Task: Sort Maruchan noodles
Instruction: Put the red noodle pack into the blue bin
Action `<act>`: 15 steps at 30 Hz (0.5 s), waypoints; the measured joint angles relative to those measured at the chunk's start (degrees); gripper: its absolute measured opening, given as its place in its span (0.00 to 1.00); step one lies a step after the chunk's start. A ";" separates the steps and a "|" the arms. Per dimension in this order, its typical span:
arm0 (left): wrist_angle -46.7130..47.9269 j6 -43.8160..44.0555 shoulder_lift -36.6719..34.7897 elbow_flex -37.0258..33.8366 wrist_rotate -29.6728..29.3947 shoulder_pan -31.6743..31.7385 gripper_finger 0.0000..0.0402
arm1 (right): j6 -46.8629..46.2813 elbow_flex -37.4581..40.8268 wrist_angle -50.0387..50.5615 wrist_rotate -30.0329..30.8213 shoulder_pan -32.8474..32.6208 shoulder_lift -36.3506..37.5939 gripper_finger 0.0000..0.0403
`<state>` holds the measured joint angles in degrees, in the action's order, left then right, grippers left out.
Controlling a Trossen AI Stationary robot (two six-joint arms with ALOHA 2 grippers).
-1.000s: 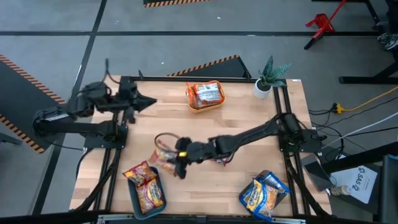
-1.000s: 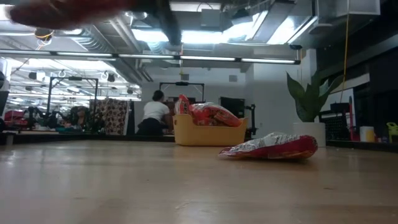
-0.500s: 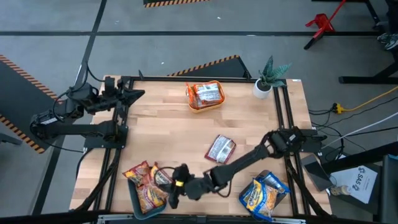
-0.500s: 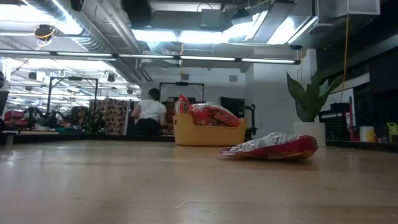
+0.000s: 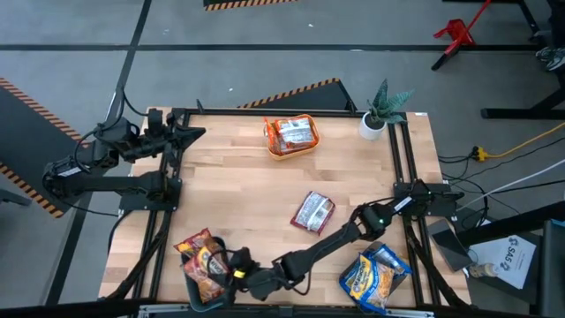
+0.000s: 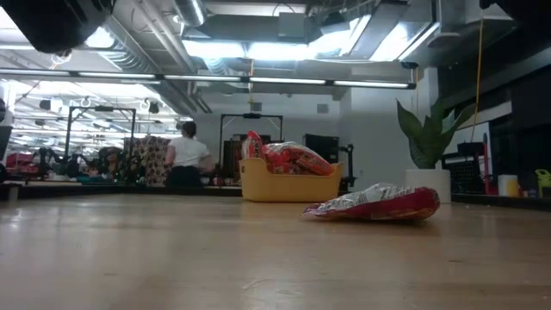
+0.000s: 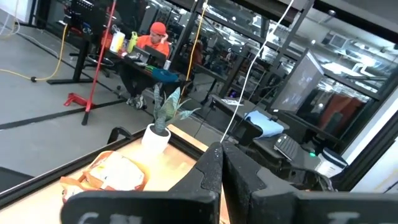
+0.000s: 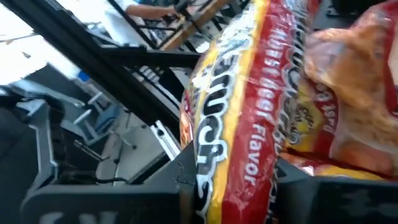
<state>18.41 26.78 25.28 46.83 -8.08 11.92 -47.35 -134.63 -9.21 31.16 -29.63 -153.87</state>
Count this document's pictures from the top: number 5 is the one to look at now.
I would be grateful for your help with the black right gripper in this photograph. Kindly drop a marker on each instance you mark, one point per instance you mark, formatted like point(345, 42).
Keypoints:
point(260, 278)

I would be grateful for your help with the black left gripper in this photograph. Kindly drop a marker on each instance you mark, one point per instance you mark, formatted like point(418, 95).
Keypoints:
point(159, 141)

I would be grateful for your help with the red Maruchan ramen pack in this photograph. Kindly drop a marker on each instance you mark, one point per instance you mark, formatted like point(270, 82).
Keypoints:
point(312, 213)
point(205, 274)
point(194, 244)

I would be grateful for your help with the teal plastic bin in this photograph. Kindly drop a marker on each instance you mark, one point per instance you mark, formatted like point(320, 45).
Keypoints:
point(190, 296)

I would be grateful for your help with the orange Maruchan ramen pack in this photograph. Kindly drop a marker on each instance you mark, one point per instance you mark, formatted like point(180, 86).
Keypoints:
point(271, 139)
point(296, 132)

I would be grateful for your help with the blue Maruchan ramen pack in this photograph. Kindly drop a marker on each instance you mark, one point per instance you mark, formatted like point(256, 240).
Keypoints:
point(366, 282)
point(393, 261)

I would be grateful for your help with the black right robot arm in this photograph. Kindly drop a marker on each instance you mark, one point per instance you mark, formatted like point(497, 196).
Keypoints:
point(326, 243)

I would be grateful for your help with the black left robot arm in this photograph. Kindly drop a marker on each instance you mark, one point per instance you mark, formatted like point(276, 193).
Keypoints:
point(110, 183)

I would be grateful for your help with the orange plastic bin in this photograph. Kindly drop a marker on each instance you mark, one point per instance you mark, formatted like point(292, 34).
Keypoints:
point(293, 156)

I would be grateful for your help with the black hazard-striped floor ramp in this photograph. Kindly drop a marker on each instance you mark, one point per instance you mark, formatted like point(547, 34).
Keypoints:
point(318, 99)

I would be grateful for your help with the small black hazard-striped mat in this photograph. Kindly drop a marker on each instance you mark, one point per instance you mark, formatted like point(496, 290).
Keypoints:
point(229, 2)

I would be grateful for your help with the large black hazard-striped mat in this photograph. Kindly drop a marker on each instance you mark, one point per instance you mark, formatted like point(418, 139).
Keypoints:
point(26, 141)

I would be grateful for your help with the grey table leg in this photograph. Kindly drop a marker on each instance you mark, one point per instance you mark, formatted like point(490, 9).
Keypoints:
point(13, 197)

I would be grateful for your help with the white plant pot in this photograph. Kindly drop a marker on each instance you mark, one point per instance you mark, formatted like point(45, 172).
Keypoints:
point(368, 132)

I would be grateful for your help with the green snake plant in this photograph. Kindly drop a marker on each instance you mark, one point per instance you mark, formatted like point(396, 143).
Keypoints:
point(384, 108)

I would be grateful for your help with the dark grey tablet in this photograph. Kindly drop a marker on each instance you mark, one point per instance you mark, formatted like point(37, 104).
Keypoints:
point(450, 245)

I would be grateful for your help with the white printed paper sheet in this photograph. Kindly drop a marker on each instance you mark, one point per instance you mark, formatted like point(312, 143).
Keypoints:
point(507, 260)

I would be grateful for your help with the red floor stand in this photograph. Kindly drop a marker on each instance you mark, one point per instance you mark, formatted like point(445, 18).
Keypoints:
point(459, 33)

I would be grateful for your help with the black metal beam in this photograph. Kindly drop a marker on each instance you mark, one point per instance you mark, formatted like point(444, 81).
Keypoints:
point(521, 221)

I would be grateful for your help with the black chair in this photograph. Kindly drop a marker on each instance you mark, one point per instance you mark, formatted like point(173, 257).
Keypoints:
point(554, 274)

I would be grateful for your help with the person's shoe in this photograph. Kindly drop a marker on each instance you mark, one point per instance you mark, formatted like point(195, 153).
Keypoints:
point(547, 54)
point(557, 64)

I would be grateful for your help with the black aluminium table frame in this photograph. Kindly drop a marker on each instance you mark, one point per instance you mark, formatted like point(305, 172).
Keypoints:
point(220, 111)

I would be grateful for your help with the silver mount bracket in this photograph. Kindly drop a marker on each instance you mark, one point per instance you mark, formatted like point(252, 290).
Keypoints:
point(163, 311)

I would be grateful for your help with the black metal stand frame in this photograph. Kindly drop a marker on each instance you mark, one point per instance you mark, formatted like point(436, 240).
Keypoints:
point(507, 113)

